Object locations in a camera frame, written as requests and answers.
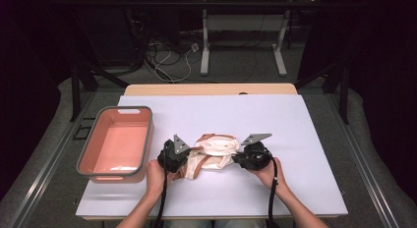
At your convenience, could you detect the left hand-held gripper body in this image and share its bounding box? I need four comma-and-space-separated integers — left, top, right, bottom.
156, 134, 192, 174

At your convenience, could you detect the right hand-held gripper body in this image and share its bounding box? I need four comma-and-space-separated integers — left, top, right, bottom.
231, 133, 273, 172

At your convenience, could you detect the cream baby bodysuit brown trim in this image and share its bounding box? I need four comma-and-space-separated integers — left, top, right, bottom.
171, 133, 242, 182

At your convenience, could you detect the pink basket with grey rim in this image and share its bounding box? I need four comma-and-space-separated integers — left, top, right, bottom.
76, 105, 155, 184

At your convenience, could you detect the person's right hand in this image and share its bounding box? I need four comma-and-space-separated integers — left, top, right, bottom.
251, 156, 290, 196

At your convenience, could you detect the person's left hand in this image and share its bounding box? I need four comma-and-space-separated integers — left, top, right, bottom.
146, 159, 175, 198

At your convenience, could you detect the light wooden table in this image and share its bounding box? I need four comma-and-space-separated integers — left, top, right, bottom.
82, 83, 339, 221

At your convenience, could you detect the black metal stand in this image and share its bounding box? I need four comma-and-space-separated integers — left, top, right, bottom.
69, 61, 130, 123
293, 60, 350, 126

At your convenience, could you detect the white-legged wooden desk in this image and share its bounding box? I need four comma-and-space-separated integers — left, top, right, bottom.
181, 0, 324, 78

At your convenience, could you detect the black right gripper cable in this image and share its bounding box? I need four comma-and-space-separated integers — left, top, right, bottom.
267, 152, 280, 228

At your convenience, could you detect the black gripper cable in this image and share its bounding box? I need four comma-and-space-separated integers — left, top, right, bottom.
267, 152, 280, 228
153, 145, 172, 228

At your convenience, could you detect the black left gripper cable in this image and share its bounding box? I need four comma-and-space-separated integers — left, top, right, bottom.
153, 145, 172, 228

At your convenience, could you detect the white floor cable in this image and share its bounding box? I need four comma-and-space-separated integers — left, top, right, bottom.
153, 45, 194, 84

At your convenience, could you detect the aluminium floor rail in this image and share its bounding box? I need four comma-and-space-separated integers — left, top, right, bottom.
6, 89, 96, 228
324, 93, 401, 228

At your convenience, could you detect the bundle of black floor cables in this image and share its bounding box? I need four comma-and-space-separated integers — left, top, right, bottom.
127, 10, 185, 83

